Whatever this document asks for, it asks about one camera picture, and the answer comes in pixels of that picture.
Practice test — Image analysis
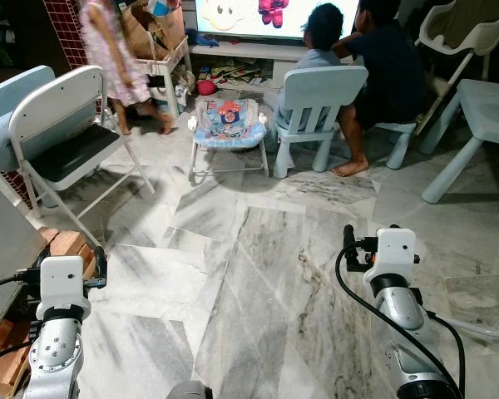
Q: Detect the grey left robot leg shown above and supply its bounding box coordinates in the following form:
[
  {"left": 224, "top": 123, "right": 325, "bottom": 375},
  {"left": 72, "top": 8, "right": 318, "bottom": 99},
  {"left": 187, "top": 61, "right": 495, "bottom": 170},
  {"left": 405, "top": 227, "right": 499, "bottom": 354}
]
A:
[{"left": 166, "top": 380, "right": 214, "bottom": 399}]

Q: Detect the child in light blue shirt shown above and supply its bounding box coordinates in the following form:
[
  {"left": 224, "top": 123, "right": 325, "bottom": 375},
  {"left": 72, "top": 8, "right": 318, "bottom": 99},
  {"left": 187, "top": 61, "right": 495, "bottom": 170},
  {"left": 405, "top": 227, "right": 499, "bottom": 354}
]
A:
[{"left": 270, "top": 2, "right": 347, "bottom": 134}]

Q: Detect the white baby high chair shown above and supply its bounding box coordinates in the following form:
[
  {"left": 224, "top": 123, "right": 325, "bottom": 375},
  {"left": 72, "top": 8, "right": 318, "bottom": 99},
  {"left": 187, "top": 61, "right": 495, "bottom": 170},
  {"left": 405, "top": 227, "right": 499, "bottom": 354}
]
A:
[{"left": 412, "top": 0, "right": 499, "bottom": 138}]

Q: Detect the brown paper bag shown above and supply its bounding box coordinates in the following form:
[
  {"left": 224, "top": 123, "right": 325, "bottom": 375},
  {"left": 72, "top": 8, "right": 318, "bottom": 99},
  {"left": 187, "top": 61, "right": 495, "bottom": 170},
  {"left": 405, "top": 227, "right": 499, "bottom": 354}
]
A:
[{"left": 121, "top": 0, "right": 186, "bottom": 61}]

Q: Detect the white shelf cart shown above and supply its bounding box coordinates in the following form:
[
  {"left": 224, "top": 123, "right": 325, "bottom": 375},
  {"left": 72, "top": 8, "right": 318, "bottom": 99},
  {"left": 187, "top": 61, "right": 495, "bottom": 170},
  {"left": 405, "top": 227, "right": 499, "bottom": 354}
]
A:
[{"left": 133, "top": 35, "right": 194, "bottom": 119}]

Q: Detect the light blue plastic stool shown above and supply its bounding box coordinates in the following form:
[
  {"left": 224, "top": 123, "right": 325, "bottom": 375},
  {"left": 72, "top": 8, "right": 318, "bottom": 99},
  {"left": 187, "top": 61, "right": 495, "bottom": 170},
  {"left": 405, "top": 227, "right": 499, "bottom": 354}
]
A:
[{"left": 374, "top": 121, "right": 418, "bottom": 170}]

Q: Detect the white television stand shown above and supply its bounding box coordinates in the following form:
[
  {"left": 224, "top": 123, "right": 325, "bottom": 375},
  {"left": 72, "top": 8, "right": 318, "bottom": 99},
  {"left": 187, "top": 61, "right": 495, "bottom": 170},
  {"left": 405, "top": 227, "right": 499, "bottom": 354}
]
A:
[{"left": 187, "top": 37, "right": 317, "bottom": 92}]

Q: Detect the girl in pink dress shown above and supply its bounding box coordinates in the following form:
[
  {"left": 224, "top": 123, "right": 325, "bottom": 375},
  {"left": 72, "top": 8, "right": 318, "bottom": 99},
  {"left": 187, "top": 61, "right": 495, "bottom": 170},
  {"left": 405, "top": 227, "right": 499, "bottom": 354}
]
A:
[{"left": 77, "top": 0, "right": 177, "bottom": 136}]

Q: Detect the orange brick stack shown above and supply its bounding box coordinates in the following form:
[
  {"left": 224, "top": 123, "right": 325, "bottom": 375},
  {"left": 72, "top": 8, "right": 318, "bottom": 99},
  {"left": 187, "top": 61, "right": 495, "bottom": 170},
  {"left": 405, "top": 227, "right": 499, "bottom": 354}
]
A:
[
  {"left": 37, "top": 227, "right": 96, "bottom": 279},
  {"left": 0, "top": 320, "right": 36, "bottom": 396}
]

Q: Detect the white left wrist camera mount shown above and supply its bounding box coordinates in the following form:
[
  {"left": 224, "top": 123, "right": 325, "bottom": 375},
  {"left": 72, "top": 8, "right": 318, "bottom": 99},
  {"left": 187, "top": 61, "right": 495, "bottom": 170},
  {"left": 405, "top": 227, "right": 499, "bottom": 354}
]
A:
[{"left": 37, "top": 256, "right": 86, "bottom": 307}]

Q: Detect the child in dark shirt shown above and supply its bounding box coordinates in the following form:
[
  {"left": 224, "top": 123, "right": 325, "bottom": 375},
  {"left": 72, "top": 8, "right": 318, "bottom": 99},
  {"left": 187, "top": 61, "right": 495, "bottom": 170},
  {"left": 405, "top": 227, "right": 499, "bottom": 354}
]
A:
[{"left": 330, "top": 0, "right": 431, "bottom": 178}]

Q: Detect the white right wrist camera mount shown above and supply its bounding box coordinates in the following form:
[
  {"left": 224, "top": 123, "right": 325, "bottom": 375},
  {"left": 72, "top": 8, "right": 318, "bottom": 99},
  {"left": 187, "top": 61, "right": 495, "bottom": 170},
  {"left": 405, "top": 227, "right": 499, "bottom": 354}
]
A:
[{"left": 373, "top": 226, "right": 419, "bottom": 279}]

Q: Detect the blue patterned baby bouncer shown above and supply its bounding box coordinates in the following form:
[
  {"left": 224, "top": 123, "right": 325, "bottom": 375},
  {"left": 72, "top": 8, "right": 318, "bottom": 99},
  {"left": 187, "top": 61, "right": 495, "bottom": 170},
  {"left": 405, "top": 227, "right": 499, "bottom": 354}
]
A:
[{"left": 187, "top": 97, "right": 271, "bottom": 181}]

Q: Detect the light blue padded chair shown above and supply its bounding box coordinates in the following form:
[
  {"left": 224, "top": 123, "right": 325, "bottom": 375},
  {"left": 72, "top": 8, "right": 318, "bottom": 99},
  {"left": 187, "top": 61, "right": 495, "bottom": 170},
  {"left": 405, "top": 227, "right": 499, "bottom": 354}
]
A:
[{"left": 0, "top": 65, "right": 59, "bottom": 173}]

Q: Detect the flat screen television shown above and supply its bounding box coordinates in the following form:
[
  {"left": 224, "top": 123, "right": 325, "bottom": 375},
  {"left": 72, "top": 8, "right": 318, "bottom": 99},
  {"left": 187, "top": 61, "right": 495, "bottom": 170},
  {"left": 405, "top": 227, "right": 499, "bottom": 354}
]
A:
[{"left": 194, "top": 0, "right": 363, "bottom": 41}]

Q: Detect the white metal tube frame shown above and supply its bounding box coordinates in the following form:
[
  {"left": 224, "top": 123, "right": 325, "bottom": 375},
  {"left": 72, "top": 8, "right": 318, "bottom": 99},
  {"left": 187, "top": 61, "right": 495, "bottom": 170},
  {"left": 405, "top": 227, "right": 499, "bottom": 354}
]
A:
[{"left": 432, "top": 313, "right": 499, "bottom": 339}]

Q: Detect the light blue plastic kids chair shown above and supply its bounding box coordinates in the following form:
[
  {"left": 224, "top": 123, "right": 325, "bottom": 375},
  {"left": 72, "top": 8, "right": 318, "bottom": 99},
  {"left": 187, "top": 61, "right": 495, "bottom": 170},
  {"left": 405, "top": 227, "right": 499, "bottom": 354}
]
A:
[{"left": 272, "top": 65, "right": 369, "bottom": 179}]

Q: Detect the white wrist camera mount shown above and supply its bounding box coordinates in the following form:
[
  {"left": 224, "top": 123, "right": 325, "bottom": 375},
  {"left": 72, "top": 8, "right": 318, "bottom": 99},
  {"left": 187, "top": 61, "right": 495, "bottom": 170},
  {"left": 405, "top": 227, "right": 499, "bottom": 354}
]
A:
[
  {"left": 37, "top": 256, "right": 86, "bottom": 307},
  {"left": 373, "top": 226, "right": 419, "bottom": 279}
]

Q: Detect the light blue plastic kids table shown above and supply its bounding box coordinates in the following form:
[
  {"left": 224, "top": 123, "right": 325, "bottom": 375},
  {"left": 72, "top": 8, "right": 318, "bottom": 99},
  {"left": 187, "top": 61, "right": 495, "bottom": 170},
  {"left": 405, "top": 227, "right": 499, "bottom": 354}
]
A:
[{"left": 422, "top": 79, "right": 499, "bottom": 205}]

